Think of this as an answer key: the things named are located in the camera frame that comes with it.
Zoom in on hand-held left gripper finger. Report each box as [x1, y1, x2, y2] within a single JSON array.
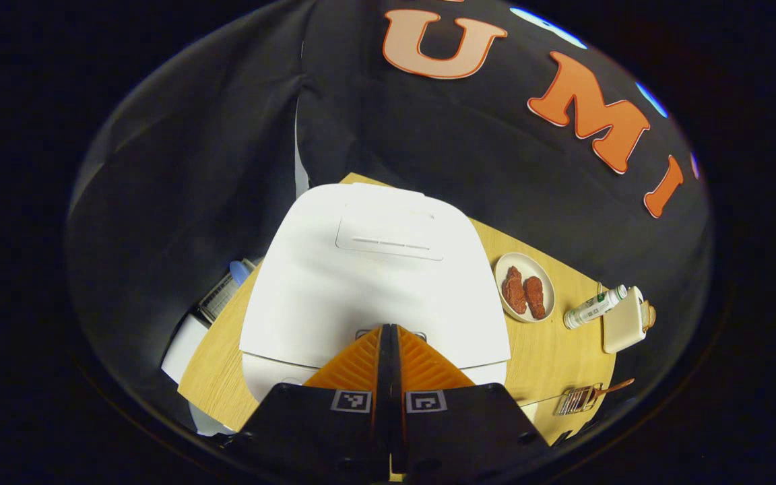
[[223, 325, 392, 485], [391, 325, 550, 485]]

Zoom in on white rice cooker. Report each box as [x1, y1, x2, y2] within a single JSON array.
[[240, 183, 511, 401]]

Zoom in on clear wire chopstick holder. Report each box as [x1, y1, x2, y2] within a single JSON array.
[[555, 384, 603, 416]]

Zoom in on red meat piece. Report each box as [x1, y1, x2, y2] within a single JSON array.
[[501, 266, 527, 315], [524, 276, 547, 320]]

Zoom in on beige round plate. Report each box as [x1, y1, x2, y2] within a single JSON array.
[[494, 253, 556, 323]]

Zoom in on grey slatted object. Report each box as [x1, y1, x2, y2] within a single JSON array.
[[197, 259, 257, 324]]

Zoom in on white box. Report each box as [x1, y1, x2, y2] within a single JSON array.
[[161, 313, 210, 385]]

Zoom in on white drink bottle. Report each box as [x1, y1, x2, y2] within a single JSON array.
[[563, 284, 628, 330]]

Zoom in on cream toaster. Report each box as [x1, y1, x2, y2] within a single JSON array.
[[602, 286, 648, 354]]

